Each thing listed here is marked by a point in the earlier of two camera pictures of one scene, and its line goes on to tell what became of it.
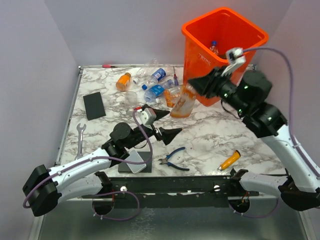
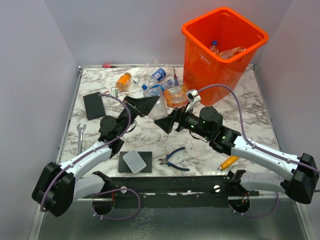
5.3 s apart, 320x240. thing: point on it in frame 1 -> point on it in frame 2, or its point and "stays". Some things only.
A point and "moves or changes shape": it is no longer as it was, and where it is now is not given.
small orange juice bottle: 122,82 stays
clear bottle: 130,100 moves or changes shape
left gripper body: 154,131 -> 134,111
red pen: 108,66 stays
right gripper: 206,83 -> 167,123
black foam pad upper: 94,106 stays
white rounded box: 135,168 stays
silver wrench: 80,130 stays
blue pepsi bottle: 214,47 stays
